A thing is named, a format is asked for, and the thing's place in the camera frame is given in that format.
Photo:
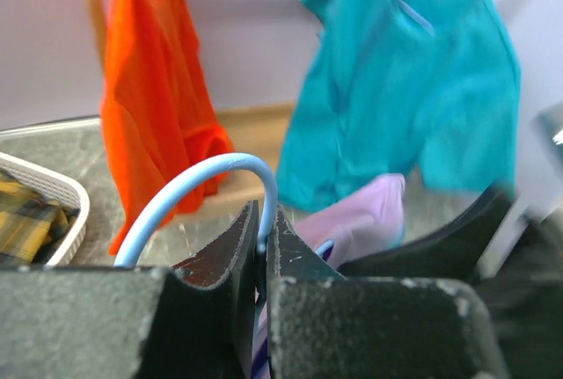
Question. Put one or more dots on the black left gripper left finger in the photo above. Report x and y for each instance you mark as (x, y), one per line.
(192, 320)

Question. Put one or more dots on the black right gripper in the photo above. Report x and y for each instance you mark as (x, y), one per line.
(524, 298)

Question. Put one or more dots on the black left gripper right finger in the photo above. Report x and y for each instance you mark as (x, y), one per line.
(322, 324)

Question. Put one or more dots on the purple t-shirt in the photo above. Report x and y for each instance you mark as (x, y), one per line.
(368, 221)

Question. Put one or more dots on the teal t-shirt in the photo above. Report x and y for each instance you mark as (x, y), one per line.
(384, 96)

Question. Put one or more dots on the orange t-shirt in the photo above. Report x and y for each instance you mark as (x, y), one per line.
(156, 115)

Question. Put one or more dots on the white perforated basket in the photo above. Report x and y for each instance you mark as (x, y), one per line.
(53, 185)

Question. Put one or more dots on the yellow plaid cloth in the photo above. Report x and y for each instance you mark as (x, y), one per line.
(32, 226)

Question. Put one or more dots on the wooden clothes rack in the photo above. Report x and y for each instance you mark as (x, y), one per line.
(255, 129)

